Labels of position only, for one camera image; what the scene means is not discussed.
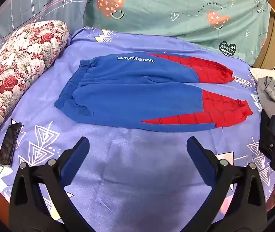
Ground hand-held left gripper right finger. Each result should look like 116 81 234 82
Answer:
186 136 267 232

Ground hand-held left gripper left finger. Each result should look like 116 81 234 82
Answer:
9 136 94 232

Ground blue and red pants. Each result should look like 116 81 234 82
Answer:
54 53 253 133

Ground grey garment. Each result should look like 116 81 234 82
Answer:
257 76 275 126

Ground purple printed bedsheet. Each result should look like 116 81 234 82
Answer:
0 26 275 223

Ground white cloth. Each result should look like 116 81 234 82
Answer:
249 67 275 87

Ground black smartphone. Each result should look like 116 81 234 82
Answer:
0 122 22 168

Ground wooden headboard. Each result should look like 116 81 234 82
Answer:
252 0 275 69

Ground floral bolster pillow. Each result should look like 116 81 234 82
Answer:
0 20 70 155

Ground green heart print quilt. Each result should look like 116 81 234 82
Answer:
83 0 272 66

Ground grey plaid pillow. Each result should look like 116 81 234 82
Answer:
0 0 90 63

